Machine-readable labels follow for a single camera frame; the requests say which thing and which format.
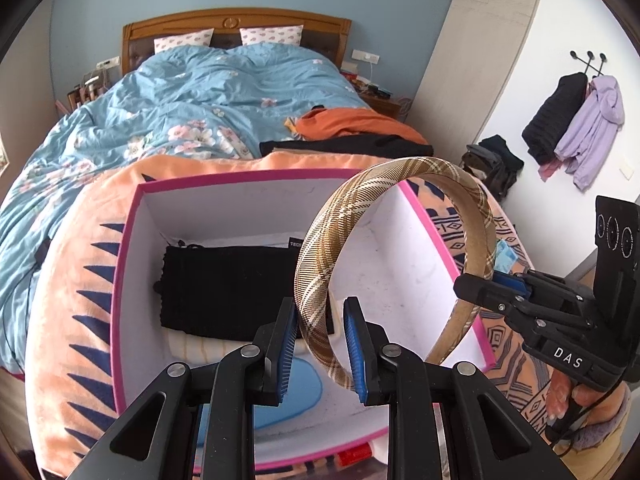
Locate plaid brown headband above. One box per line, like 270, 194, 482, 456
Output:
294, 157, 497, 389

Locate blue glasses case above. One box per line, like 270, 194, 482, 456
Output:
195, 356, 326, 449

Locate black fabric pouch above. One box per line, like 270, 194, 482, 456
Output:
152, 242, 335, 344

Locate striped Pingu zipper pouch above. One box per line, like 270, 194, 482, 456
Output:
165, 326, 309, 366

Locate left nightstand with clutter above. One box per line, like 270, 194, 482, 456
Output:
66, 68, 112, 112

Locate person's right hand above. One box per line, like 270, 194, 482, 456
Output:
546, 370, 628, 425

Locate blue small card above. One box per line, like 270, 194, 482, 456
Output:
494, 240, 518, 274

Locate pink cardboard box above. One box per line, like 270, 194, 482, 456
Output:
111, 168, 458, 469

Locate red plastic zip bag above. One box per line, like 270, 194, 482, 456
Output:
335, 442, 372, 468

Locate dark clothes pile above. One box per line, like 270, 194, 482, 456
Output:
461, 134, 524, 202

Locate lilac hanging hoodie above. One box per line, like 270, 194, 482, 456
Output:
554, 76, 625, 192

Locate black hanging jacket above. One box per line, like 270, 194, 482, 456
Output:
522, 73, 588, 166

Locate black garment on bed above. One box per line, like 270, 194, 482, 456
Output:
259, 133, 434, 159

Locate orange patterned blanket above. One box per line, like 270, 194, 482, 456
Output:
25, 151, 550, 478

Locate right wooden nightstand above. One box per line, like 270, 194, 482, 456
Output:
358, 92, 401, 119

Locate orange garment on bed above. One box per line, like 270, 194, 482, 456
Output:
284, 107, 427, 145

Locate beige wardrobe panel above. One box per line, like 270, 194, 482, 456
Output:
407, 0, 539, 164

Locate blue floral duvet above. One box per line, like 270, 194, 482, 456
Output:
1, 44, 364, 374

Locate right patterned pillow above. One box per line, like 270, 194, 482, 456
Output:
240, 25, 304, 47

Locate patterned pillow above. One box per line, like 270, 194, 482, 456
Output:
153, 28, 215, 54
240, 25, 304, 47

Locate wooden bed headboard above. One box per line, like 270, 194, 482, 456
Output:
120, 8, 352, 75

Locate left patterned pillow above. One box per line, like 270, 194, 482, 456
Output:
153, 28, 215, 54

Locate black tracker camera box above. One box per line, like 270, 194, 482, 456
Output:
593, 195, 639, 313

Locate black wall coat hooks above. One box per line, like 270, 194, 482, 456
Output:
570, 50, 608, 77

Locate white wall socket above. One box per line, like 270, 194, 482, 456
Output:
352, 49, 380, 65

